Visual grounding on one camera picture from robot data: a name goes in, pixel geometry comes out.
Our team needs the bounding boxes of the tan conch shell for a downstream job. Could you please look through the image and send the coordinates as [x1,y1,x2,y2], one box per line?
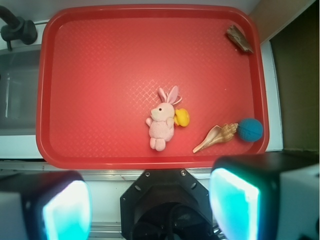
[192,123,239,154]

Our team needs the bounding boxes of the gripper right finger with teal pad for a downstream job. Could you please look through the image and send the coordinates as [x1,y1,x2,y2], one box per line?
[209,151,320,240]

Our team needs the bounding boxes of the blue foam ball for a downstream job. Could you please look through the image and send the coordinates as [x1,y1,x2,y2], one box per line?
[237,118,264,142]

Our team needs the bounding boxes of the yellow rubber duck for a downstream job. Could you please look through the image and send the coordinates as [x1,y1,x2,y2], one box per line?
[174,108,190,127]

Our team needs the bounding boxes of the steel sink basin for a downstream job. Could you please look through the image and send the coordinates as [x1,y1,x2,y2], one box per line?
[0,47,40,136]

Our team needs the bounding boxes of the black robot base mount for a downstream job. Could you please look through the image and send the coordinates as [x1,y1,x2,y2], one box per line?
[119,169,219,240]

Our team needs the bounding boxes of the black faucet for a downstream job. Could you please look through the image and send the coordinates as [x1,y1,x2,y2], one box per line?
[0,5,38,52]

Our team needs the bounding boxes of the red plastic tray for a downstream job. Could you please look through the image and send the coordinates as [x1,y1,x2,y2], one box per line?
[36,5,269,170]

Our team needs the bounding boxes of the pink plush bunny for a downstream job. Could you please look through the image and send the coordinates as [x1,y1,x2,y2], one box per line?
[145,85,182,152]

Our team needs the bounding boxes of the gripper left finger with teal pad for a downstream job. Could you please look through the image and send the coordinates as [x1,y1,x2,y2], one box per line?
[0,170,92,240]

